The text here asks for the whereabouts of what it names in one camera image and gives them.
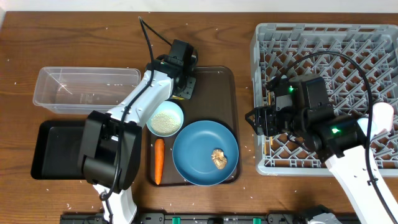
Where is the light blue rice bowl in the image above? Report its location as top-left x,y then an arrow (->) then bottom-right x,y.
146,101 -> 184,137

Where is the orange carrot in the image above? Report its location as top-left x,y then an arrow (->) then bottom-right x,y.
155,139 -> 165,185

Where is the pink cup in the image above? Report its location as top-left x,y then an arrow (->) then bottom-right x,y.
372,102 -> 394,134

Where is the light blue cup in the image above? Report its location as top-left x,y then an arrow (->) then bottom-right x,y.
357,118 -> 378,141

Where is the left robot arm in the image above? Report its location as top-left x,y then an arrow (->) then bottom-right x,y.
78,40 -> 197,223

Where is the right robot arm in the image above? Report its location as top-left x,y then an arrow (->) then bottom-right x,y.
245,74 -> 397,223

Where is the grey dishwasher rack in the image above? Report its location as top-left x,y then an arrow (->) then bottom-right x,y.
250,23 -> 397,177

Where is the dark brown serving tray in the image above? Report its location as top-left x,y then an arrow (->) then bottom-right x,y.
160,67 -> 241,187

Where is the crumpled gold foil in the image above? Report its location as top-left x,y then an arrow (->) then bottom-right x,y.
211,149 -> 228,170

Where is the blue plate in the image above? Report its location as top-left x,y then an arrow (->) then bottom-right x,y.
172,120 -> 239,186

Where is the clear plastic bin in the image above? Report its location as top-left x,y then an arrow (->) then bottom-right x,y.
33,67 -> 141,114

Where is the black bin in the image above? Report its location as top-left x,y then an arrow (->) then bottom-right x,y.
30,120 -> 85,180

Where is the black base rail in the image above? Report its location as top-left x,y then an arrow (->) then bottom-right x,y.
58,205 -> 361,224

